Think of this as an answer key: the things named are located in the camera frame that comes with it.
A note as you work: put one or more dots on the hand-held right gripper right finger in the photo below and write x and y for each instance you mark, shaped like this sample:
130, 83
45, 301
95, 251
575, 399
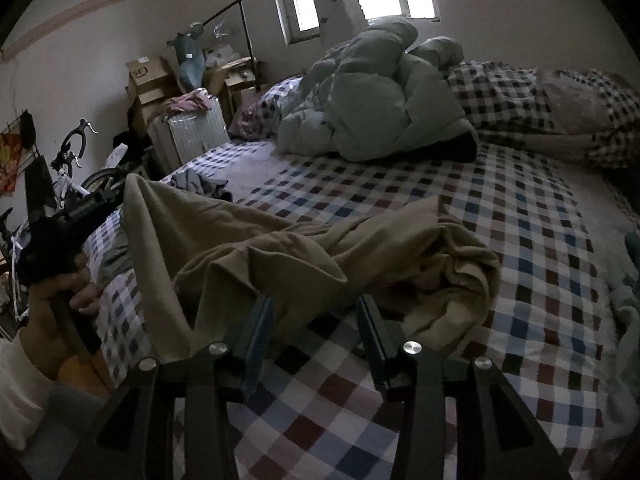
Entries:
367, 330

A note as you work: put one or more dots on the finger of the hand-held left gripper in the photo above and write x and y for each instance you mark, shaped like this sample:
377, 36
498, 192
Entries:
102, 199

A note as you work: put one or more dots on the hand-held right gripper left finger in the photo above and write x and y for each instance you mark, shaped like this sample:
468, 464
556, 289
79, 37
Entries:
262, 330

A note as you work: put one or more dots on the beige garment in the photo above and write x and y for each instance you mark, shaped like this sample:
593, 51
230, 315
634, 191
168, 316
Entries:
300, 260

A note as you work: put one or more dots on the person's left hand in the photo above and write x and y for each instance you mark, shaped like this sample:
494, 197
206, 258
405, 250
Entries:
42, 320

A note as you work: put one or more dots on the white bicycle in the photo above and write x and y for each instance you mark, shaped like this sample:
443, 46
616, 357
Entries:
70, 175

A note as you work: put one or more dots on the greyish green garment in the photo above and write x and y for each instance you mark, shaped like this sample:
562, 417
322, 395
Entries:
197, 182

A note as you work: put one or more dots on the black hanging bag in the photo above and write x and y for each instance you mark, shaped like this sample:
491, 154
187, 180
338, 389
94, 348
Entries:
26, 127

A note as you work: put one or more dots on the white ribbed suitcase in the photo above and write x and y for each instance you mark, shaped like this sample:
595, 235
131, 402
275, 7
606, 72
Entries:
195, 132

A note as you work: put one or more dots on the pink cloth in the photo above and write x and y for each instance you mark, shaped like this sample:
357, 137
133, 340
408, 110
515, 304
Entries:
187, 101

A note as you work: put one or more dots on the open cardboard box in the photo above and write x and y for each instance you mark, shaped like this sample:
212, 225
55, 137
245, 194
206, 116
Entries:
147, 77

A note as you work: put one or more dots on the checkered bed sheet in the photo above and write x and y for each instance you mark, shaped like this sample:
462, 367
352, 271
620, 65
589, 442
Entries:
500, 240

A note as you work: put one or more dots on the green plush toy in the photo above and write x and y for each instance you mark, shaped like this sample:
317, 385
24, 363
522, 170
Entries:
190, 60

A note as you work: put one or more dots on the floral pillow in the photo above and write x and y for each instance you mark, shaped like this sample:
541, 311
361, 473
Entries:
250, 122

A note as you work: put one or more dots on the black floor stand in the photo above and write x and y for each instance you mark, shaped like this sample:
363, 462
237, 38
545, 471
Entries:
246, 35

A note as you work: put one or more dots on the pale green duvet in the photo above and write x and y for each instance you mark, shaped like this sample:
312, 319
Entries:
370, 100

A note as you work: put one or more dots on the teal cloth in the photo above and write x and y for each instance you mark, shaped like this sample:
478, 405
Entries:
627, 300

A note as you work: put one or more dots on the dark checkered quilt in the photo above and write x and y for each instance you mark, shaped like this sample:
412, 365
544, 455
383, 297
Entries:
505, 95

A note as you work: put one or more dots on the red wall poster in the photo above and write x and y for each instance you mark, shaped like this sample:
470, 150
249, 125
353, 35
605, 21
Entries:
9, 160

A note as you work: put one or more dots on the wooden bed frame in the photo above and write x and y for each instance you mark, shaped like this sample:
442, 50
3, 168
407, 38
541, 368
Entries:
87, 372

